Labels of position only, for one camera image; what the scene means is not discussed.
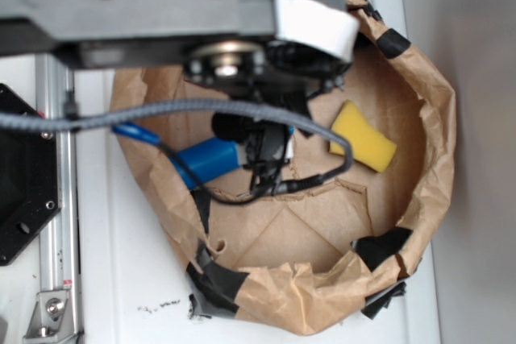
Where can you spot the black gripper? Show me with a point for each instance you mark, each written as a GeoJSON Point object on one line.
{"type": "Point", "coordinates": [270, 86]}

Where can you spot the blue plastic bottle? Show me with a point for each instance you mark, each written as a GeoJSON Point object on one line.
{"type": "Point", "coordinates": [212, 158]}

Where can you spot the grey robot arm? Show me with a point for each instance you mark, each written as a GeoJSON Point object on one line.
{"type": "Point", "coordinates": [87, 34]}

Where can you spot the yellow sponge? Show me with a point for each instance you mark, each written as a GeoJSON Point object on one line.
{"type": "Point", "coordinates": [370, 147]}

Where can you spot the brown paper bag bin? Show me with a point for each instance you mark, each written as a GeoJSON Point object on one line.
{"type": "Point", "coordinates": [305, 261]}

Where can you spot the white tray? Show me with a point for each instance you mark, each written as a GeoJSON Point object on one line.
{"type": "Point", "coordinates": [135, 291]}

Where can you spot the aluminium extrusion rail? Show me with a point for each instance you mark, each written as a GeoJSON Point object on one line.
{"type": "Point", "coordinates": [59, 239]}

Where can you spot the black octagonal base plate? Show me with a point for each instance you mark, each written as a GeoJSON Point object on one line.
{"type": "Point", "coordinates": [29, 189]}

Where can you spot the metal corner bracket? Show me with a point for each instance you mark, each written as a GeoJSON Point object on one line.
{"type": "Point", "coordinates": [52, 319]}

